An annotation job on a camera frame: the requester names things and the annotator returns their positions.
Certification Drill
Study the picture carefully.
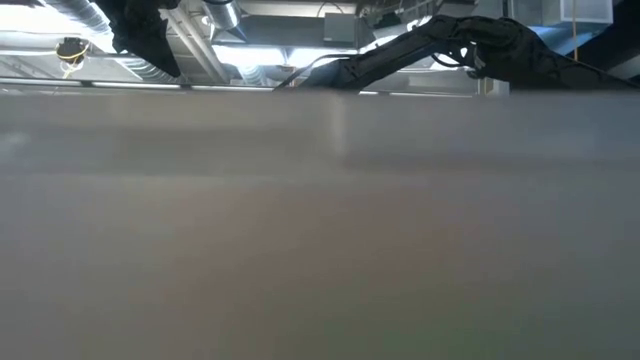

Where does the long ceiling light bar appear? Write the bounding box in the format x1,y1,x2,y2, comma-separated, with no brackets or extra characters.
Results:
0,76,475,98

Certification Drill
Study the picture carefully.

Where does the white ceiling box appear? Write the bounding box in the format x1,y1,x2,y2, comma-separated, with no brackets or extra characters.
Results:
558,0,614,25

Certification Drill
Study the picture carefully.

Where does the spiral silver air duct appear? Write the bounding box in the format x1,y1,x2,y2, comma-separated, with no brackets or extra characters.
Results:
43,0,187,85

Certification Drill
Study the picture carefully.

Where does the black yellow cord reel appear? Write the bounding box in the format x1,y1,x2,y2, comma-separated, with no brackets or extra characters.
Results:
53,36,92,66

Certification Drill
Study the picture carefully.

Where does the yellow hanging cord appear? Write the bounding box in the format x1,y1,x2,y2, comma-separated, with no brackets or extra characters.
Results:
571,0,581,60

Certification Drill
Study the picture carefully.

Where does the clear plastic pencil box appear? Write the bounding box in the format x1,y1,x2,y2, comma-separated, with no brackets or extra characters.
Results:
0,89,640,360

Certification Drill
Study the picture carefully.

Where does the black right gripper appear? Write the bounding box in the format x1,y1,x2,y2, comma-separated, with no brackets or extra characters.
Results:
273,14,472,92

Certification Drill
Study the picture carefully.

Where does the smooth silver round duct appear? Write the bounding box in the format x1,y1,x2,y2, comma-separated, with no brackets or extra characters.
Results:
202,0,249,42

